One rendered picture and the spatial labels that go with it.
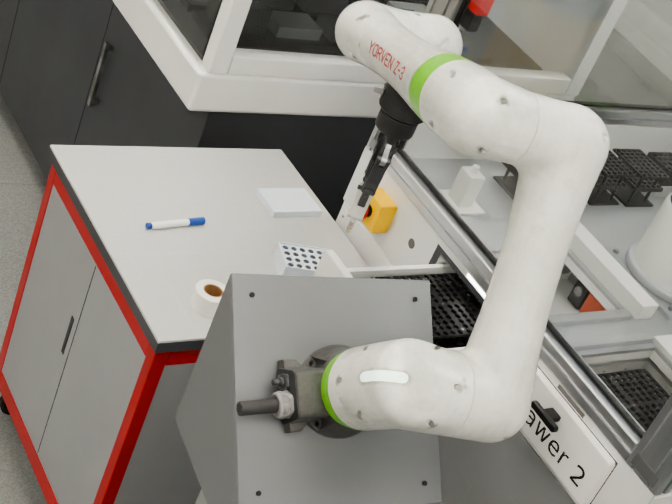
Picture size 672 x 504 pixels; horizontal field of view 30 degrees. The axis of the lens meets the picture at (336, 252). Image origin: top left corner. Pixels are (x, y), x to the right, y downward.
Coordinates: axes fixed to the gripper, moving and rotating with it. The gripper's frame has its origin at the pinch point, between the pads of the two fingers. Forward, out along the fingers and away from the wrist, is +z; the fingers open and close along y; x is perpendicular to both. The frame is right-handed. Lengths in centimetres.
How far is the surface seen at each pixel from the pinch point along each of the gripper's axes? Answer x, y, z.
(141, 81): -55, -82, 36
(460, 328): 25.9, 12.0, 11.4
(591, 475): 52, 39, 13
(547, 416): 43, 31, 10
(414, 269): 15.8, -3.6, 12.3
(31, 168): -84, -126, 102
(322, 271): -2.2, 8.1, 12.8
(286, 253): -8.7, -8.7, 22.6
